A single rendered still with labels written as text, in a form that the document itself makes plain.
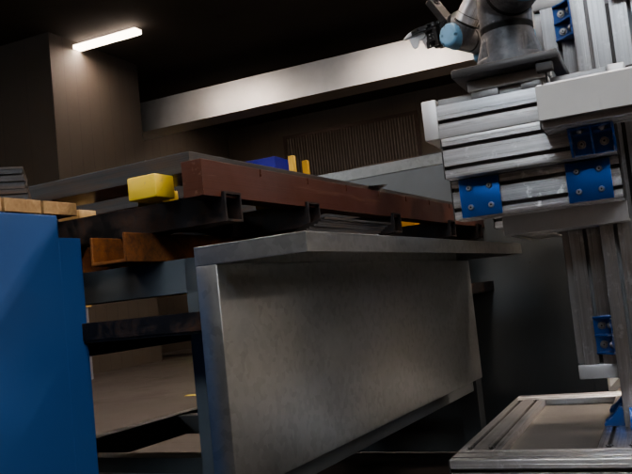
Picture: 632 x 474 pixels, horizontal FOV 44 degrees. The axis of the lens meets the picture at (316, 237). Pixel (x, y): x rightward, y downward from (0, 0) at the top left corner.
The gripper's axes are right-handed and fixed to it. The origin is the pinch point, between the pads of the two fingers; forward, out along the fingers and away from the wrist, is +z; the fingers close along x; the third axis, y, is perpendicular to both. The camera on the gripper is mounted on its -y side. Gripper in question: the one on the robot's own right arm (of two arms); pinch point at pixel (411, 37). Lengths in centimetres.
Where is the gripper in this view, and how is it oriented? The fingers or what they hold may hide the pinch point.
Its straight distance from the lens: 283.4
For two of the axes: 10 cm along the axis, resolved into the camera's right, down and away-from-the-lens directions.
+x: 7.4, -1.6, 6.5
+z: -6.4, 1.3, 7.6
